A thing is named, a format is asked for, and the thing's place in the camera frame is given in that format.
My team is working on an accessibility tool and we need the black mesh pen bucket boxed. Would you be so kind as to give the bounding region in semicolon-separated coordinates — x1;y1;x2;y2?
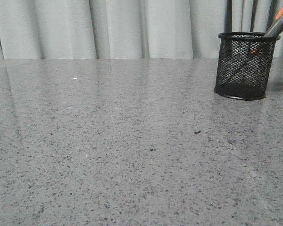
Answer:
214;32;280;101

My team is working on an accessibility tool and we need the white curtain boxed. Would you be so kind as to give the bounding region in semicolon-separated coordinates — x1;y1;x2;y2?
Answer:
0;0;283;59

